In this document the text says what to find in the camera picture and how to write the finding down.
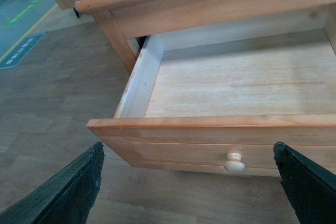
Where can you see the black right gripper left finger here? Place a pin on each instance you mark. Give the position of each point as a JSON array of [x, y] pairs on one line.
[[67, 197]]

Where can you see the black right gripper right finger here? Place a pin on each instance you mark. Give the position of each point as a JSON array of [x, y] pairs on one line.
[[310, 188]]

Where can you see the round wooden drawer knob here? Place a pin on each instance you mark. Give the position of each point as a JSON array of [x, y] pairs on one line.
[[234, 162]]

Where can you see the wooden drawer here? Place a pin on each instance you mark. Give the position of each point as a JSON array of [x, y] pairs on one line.
[[196, 94]]

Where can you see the black cabinet leg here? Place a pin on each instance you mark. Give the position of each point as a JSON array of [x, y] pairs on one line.
[[76, 12]]

